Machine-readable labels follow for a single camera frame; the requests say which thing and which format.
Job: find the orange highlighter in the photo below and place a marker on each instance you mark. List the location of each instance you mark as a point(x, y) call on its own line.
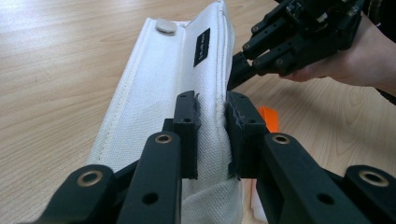
point(269, 119)

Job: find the white fabric pencil case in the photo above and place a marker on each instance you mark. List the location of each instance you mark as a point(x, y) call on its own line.
point(155, 77)

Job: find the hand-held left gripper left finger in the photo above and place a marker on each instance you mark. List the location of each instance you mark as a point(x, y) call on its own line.
point(162, 174)

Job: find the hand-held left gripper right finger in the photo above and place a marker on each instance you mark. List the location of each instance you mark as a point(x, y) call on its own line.
point(280, 174)

